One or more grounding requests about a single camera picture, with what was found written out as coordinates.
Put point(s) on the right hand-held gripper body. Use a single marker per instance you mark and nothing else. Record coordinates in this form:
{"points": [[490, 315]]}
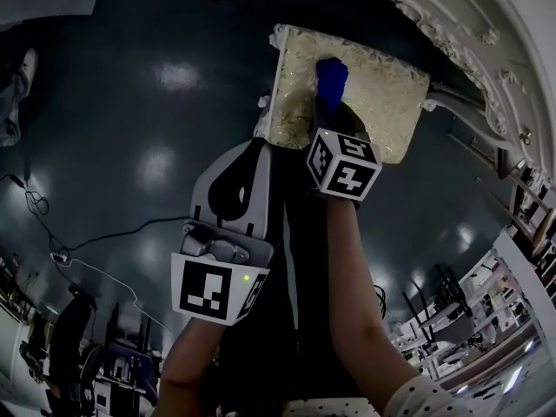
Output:
{"points": [[343, 167]]}

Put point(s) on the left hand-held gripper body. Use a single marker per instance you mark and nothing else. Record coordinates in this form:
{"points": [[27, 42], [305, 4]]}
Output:
{"points": [[226, 215]]}

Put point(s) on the beige floral cushioned seat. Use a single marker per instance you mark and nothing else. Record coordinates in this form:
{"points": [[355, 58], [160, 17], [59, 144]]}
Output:
{"points": [[382, 89]]}

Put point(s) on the blue cloth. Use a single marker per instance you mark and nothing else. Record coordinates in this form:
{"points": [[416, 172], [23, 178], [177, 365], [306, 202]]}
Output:
{"points": [[332, 81]]}

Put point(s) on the person's left forearm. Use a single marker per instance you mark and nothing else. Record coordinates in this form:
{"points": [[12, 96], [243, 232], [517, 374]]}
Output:
{"points": [[195, 363]]}

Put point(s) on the person's right forearm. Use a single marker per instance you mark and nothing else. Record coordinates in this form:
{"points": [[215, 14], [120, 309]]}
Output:
{"points": [[352, 276]]}

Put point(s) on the person's white dotted top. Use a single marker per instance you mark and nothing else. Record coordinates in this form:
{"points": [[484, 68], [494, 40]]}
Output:
{"points": [[425, 402]]}

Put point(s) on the person's black trousers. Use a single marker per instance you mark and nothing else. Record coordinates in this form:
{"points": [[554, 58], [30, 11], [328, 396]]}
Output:
{"points": [[299, 254]]}

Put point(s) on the black metal chair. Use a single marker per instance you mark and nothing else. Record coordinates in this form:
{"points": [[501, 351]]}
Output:
{"points": [[438, 302]]}

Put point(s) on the white power strip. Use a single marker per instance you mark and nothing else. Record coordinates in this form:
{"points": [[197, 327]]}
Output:
{"points": [[60, 257]]}

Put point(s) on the ornate white carved table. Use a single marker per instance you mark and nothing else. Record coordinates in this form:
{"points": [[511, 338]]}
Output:
{"points": [[486, 37]]}

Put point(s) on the black office chair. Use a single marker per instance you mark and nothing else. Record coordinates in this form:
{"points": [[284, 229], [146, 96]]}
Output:
{"points": [[71, 341]]}

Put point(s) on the white shelf unit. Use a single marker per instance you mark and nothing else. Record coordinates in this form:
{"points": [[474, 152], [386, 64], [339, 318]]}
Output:
{"points": [[521, 285]]}

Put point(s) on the white work desk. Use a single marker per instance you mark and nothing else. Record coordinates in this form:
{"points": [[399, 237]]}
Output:
{"points": [[460, 354]]}

